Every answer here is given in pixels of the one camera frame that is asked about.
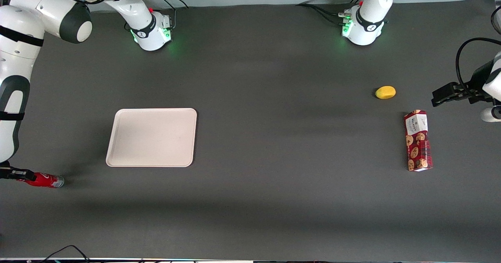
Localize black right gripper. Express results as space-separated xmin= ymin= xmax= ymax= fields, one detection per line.
xmin=0 ymin=161 xmax=36 ymax=181

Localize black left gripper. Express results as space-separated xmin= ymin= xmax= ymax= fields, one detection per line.
xmin=431 ymin=61 xmax=495 ymax=108

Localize red soda can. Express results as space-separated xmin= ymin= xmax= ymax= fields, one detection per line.
xmin=17 ymin=172 xmax=65 ymax=188

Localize beige plastic tray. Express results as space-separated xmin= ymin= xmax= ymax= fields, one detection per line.
xmin=106 ymin=108 xmax=198 ymax=168

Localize red tartan cookie box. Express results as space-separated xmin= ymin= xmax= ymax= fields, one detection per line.
xmin=404 ymin=110 xmax=433 ymax=172

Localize yellow lemon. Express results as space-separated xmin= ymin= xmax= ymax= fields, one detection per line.
xmin=375 ymin=86 xmax=396 ymax=99

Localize black looped wrist cable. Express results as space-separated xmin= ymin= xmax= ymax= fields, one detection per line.
xmin=455 ymin=38 xmax=501 ymax=97

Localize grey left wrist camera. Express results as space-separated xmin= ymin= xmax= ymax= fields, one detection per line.
xmin=481 ymin=106 xmax=501 ymax=123

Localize black cable at table edge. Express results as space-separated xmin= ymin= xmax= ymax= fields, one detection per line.
xmin=39 ymin=245 xmax=91 ymax=263

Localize black left arm base cables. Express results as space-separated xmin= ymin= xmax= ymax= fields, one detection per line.
xmin=296 ymin=0 xmax=365 ymax=27

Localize black arm base cables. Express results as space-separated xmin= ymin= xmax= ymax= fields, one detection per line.
xmin=296 ymin=0 xmax=365 ymax=27
xmin=124 ymin=0 xmax=189 ymax=31

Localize black right arm base cables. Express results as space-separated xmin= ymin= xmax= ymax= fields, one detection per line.
xmin=124 ymin=0 xmax=189 ymax=31

